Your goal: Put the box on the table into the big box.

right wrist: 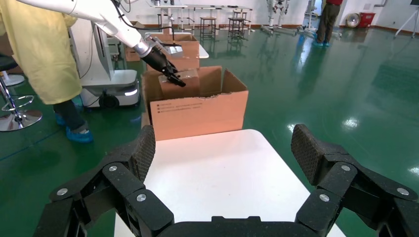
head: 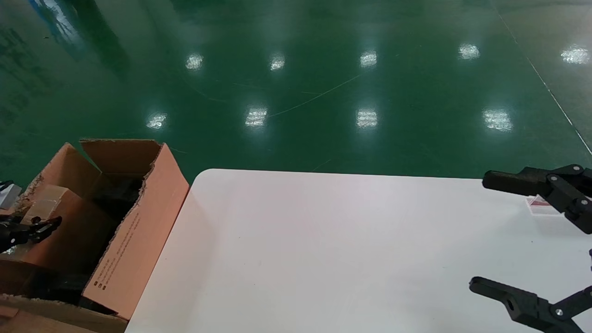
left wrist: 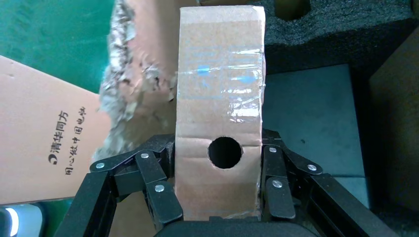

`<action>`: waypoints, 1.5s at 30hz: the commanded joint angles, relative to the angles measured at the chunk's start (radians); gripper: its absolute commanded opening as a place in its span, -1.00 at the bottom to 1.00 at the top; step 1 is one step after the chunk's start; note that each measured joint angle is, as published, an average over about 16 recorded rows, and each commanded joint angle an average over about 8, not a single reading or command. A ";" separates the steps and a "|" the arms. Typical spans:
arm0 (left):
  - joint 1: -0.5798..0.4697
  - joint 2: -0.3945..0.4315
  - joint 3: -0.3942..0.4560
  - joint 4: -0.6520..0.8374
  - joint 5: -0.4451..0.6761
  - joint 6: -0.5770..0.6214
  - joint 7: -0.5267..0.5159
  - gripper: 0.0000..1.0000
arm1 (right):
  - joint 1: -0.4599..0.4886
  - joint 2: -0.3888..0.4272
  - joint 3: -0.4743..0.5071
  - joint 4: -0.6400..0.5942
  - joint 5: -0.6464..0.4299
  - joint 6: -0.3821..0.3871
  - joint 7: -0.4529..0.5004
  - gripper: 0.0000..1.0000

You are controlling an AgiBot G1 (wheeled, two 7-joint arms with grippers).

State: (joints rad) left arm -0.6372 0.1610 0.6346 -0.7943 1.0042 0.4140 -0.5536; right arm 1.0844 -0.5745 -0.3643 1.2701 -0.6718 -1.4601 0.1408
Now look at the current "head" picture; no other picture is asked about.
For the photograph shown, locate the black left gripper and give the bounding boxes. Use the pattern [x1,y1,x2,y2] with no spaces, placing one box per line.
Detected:
[0,216,63,254]

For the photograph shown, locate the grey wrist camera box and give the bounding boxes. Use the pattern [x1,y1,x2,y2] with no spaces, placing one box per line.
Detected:
[0,182,22,210]

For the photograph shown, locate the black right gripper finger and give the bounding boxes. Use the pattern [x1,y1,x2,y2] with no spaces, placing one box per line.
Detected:
[469,276,592,333]
[482,164,592,234]

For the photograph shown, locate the black foam padding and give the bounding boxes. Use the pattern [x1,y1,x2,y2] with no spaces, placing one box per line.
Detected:
[27,178,144,316]

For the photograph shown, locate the small taped cardboard box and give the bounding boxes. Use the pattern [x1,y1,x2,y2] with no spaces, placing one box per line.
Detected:
[13,185,119,274]

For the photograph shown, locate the big open cardboard box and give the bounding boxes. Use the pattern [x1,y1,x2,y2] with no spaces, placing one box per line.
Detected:
[0,138,191,333]

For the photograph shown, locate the red and white card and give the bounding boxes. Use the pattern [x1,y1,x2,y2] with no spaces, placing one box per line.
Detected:
[528,195,563,217]

